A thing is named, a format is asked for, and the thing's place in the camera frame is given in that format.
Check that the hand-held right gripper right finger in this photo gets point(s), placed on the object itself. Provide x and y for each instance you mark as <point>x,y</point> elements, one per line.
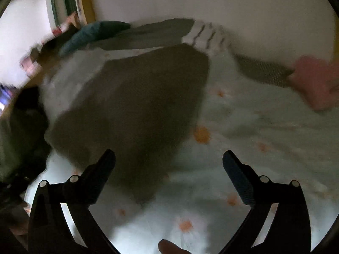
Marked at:
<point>236,175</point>

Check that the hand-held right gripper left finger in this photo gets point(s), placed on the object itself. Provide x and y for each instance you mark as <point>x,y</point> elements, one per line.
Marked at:
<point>105,169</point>

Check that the grey knitted sweater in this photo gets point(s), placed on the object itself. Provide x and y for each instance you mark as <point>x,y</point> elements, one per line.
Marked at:
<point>132,105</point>

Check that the person's left hand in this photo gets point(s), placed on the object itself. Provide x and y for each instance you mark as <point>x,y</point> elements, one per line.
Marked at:
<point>21,217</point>

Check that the person's right hand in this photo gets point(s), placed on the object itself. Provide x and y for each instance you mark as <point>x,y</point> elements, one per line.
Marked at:
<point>172,248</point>

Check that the light blue daisy blanket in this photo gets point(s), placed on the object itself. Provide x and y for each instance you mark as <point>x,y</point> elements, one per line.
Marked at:
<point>251,143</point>

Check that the dark cloth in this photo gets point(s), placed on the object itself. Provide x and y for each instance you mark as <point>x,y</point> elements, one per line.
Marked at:
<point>23,135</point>

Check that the grey mesh cloth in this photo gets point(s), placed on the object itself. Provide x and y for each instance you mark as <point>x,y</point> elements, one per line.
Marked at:
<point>264,70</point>

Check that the pink plush toy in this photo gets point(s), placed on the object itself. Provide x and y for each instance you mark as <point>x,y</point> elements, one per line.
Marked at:
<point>315,83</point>

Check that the teal cloth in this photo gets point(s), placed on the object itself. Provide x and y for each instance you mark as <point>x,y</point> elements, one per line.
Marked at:
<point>90,35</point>

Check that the wooden bed frame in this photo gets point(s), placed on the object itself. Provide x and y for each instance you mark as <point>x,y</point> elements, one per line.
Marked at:
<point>88,0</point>

